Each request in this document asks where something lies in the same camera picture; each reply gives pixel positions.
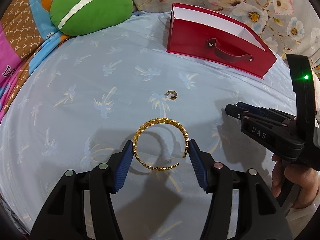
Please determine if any gold chain bangle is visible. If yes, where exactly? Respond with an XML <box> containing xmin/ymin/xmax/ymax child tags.
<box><xmin>132</xmin><ymin>116</ymin><xmax>190</xmax><ymax>171</ymax></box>

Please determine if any red jewelry box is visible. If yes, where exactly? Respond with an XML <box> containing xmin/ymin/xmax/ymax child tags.
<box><xmin>167</xmin><ymin>3</ymin><xmax>277</xmax><ymax>78</ymax></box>

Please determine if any right hand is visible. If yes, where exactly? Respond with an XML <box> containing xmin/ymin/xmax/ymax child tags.
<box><xmin>271</xmin><ymin>154</ymin><xmax>319</xmax><ymax>209</ymax></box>

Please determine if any grey floral blanket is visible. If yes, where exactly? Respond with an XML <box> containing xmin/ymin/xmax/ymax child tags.
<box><xmin>133</xmin><ymin>0</ymin><xmax>319</xmax><ymax>74</ymax></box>

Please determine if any light blue palm bedsheet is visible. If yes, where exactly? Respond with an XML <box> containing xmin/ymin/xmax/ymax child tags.
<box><xmin>1</xmin><ymin>13</ymin><xmax>296</xmax><ymax>239</ymax></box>

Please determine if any green round cushion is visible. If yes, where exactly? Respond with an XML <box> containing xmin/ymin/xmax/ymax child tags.
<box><xmin>50</xmin><ymin>0</ymin><xmax>133</xmax><ymax>36</ymax></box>

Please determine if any colourful cartoon bedspread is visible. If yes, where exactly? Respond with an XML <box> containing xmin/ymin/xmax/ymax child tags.
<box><xmin>1</xmin><ymin>0</ymin><xmax>70</xmax><ymax>116</ymax></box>

